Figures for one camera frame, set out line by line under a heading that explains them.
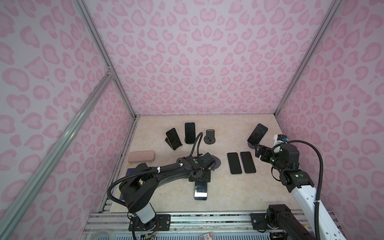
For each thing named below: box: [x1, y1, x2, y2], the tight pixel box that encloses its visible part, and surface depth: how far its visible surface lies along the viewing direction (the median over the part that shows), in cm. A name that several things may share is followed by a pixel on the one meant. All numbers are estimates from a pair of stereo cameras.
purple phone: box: [227, 152, 242, 174], surface depth 95 cm
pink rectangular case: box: [128, 150, 156, 163], surface depth 99 cm
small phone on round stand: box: [247, 123, 269, 146], surface depth 97 cm
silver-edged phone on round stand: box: [240, 151, 256, 174], surface depth 95 cm
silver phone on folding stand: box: [184, 122, 196, 145], surface depth 100 cm
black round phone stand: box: [203, 129, 216, 145], surface depth 103 cm
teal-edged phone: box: [194, 181, 208, 201], surface depth 83 cm
